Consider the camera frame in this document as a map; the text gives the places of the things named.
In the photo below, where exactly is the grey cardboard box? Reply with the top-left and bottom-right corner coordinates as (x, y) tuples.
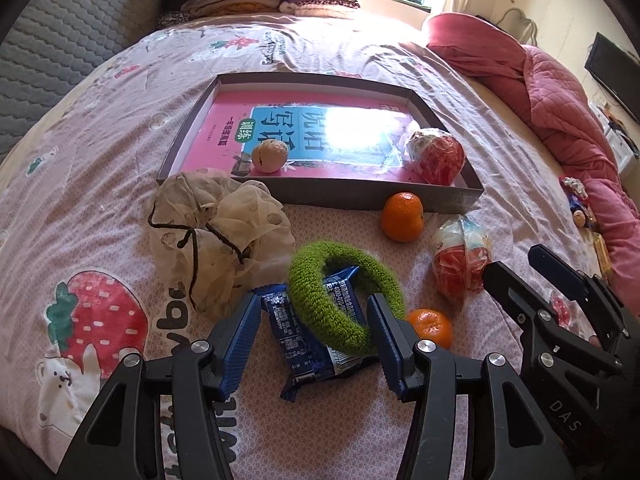
(156, 72), (485, 217)

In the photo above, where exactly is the red snack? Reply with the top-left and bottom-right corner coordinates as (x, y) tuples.
(432, 215), (493, 309)
(405, 129), (467, 186)

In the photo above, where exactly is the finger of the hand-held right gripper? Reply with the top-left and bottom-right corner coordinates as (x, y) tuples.
(481, 261), (623, 386)
(527, 244), (632, 341)

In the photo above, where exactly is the black monitor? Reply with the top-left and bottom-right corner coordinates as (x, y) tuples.
(585, 32), (640, 123)

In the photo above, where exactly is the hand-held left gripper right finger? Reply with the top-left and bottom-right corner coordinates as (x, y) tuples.
(367, 293), (576, 480)

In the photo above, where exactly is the white wall cable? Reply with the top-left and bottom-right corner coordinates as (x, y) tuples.
(500, 7), (542, 47)

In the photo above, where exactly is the yellow packet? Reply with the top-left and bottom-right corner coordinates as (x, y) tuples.
(592, 232), (614, 282)

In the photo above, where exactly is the strawberry printed bed sheet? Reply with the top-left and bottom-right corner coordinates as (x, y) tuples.
(0, 12), (608, 480)

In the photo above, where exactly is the large orange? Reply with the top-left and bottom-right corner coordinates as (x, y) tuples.
(381, 191), (425, 243)

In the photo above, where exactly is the green knitted hair band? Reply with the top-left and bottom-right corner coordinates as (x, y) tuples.
(288, 241), (407, 354)

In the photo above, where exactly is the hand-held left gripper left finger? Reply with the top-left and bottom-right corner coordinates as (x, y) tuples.
(55, 292), (265, 480)

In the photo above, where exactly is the pink quilt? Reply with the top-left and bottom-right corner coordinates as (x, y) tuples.
(425, 12), (640, 306)

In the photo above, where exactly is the walnut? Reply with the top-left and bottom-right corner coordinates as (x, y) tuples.
(251, 140), (291, 174)

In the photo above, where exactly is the blue snack packet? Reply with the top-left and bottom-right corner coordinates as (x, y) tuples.
(252, 266), (382, 403)

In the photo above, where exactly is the grey quilted headboard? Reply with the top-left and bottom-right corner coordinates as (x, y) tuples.
(0, 0), (165, 157)

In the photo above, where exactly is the colourful snack packet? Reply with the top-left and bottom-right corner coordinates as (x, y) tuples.
(559, 176), (599, 231)

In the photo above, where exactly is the small orange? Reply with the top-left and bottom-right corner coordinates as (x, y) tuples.
(406, 308), (454, 350)

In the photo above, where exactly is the beige mesh scrunchie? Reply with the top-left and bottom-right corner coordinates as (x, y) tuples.
(148, 170), (297, 318)

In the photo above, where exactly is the pink book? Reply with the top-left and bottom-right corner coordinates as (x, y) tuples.
(180, 91), (468, 186)

